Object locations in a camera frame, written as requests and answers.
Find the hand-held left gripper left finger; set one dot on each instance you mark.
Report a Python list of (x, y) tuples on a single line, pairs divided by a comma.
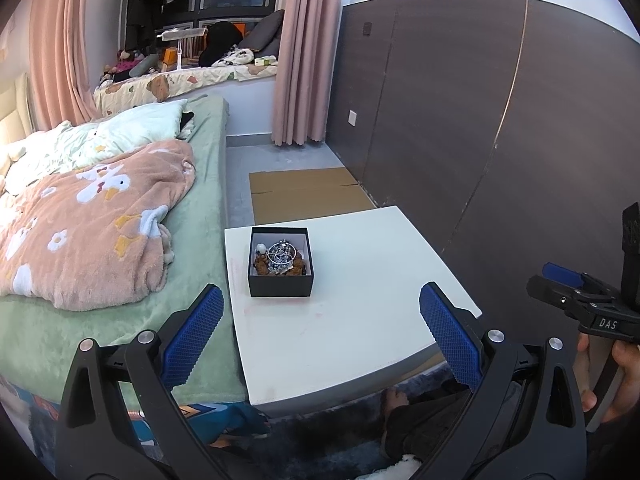
[(195, 335)]

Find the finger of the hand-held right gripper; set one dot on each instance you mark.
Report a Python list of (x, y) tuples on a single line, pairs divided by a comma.
[(545, 290), (562, 274)]

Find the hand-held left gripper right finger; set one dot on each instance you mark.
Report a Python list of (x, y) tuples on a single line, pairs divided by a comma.
[(450, 335)]

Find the black cardboard box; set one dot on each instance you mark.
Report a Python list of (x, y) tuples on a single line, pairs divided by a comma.
[(280, 286)]

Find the person's right hand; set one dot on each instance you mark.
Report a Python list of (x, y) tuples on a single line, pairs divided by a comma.
[(627, 380)]

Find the colourful printed bed skirt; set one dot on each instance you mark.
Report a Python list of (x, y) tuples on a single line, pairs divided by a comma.
[(225, 417)]

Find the person's leg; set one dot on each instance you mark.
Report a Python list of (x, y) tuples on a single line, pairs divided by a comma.
[(425, 420)]

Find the white fluffy slipper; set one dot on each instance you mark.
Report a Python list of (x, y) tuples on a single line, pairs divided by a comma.
[(395, 467)]

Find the pink floral blanket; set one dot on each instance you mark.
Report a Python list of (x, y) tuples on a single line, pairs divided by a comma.
[(90, 230)]

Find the bed with green sheet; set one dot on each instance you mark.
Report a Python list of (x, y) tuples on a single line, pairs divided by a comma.
[(210, 185)]

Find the flat cardboard sheet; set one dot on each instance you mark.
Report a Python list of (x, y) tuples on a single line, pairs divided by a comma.
[(305, 195)]

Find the pale green pillow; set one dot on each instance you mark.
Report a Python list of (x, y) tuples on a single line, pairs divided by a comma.
[(140, 120)]

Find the printed window seat cushion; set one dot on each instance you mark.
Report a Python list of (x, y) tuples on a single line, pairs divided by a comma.
[(190, 80)]

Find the pile of plush toys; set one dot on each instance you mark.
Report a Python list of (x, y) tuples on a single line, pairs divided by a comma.
[(130, 65)]

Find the black and white plush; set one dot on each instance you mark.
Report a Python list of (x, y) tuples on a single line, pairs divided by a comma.
[(235, 56)]

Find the beige headboard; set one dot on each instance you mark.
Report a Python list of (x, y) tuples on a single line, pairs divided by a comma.
[(15, 110)]

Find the black bag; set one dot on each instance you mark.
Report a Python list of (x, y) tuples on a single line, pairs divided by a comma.
[(220, 42)]

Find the white desk lamp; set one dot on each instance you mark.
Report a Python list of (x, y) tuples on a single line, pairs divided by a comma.
[(182, 35)]

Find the pink curtain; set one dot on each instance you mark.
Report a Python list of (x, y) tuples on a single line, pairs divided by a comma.
[(305, 55), (60, 45)]

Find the dark grey cushion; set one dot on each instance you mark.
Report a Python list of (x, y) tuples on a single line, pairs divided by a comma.
[(262, 32)]

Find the white wall outlet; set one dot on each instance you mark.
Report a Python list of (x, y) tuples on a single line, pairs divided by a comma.
[(352, 118)]

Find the dark wall switch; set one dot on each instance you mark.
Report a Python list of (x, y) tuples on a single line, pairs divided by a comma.
[(367, 28)]

